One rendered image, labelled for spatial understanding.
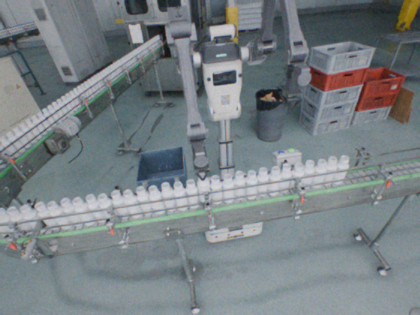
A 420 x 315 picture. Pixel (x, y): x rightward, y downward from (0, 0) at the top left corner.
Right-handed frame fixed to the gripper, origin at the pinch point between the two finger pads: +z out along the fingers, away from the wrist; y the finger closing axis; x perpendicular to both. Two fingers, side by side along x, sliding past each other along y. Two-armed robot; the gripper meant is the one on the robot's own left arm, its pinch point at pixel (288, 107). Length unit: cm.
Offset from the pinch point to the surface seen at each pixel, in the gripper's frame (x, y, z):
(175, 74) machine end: 66, 357, 96
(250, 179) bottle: 22.2, -17.7, 26.1
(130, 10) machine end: 124, 375, -15
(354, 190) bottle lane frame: -35, -21, 44
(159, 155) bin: 74, 43, 50
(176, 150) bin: 60, 43, 48
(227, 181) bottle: 33.6, -18.0, 24.9
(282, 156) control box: 0.4, -2.5, 27.9
